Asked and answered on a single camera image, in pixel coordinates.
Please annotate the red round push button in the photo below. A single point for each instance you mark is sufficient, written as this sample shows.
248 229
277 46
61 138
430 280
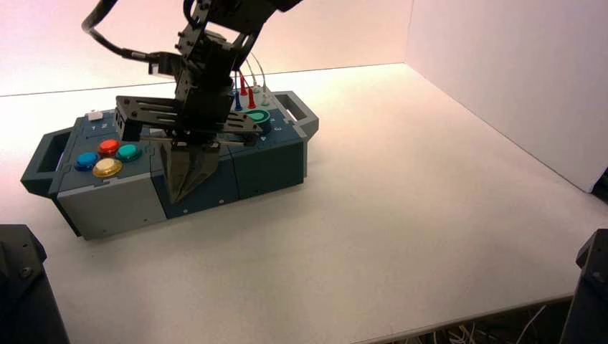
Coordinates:
109 146

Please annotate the black equipment piece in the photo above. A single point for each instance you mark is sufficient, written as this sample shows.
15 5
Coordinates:
601 187

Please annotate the white slider knob blue triangle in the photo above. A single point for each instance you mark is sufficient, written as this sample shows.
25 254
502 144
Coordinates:
94 115

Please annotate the dark rotary knob green rim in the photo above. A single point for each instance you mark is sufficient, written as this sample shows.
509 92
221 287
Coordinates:
260 119

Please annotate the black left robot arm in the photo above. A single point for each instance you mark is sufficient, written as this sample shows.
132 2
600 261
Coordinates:
24 294

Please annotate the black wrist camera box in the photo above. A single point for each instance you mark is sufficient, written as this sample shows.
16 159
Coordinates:
166 65

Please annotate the blue round push button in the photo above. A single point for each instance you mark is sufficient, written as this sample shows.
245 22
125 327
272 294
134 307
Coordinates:
87 160

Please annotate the blue banana plug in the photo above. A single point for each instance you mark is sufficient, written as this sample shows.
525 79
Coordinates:
238 102

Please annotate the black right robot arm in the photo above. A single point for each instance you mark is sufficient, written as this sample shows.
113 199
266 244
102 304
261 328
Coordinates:
237 16

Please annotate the red banana plug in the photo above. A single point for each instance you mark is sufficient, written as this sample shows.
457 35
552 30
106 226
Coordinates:
252 99
243 85

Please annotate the yellow round push button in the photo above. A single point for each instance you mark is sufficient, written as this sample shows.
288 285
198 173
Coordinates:
107 167

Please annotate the blue grey control panel box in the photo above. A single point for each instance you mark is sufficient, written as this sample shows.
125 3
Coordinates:
109 204

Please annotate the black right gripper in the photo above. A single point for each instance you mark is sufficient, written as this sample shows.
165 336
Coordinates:
204 109

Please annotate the teal round push button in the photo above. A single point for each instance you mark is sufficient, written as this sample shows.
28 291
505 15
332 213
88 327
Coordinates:
128 152

